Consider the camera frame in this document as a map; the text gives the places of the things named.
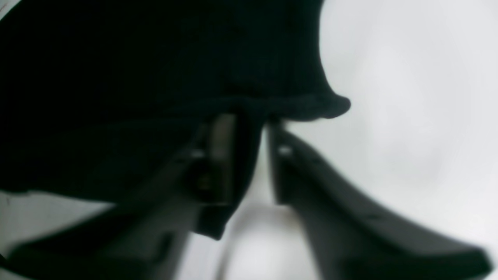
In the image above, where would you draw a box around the black T-shirt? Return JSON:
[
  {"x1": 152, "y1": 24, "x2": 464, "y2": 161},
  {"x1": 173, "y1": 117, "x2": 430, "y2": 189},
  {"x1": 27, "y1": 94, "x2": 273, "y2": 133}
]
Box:
[{"x1": 0, "y1": 0, "x2": 351, "y2": 240}]

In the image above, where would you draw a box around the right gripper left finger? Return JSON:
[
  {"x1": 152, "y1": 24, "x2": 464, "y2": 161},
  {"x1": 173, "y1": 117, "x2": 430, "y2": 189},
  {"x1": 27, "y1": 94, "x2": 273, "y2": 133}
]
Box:
[{"x1": 1, "y1": 114, "x2": 237, "y2": 280}]

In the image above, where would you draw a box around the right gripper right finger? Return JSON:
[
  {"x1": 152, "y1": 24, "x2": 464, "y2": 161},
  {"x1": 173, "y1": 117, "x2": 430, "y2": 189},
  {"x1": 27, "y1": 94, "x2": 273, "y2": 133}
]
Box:
[{"x1": 267, "y1": 121, "x2": 493, "y2": 280}]

